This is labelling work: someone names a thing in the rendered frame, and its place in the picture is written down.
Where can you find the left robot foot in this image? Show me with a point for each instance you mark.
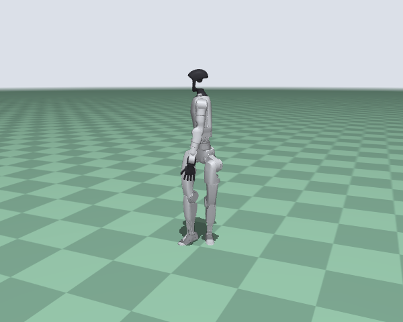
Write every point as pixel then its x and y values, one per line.
pixel 209 239

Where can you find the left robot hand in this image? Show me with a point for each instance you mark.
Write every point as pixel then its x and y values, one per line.
pixel 189 170

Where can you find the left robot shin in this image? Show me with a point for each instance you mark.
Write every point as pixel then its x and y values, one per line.
pixel 210 217

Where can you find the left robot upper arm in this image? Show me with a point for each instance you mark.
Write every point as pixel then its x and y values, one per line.
pixel 201 107

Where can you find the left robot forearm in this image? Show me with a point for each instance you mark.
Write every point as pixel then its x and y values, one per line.
pixel 195 142

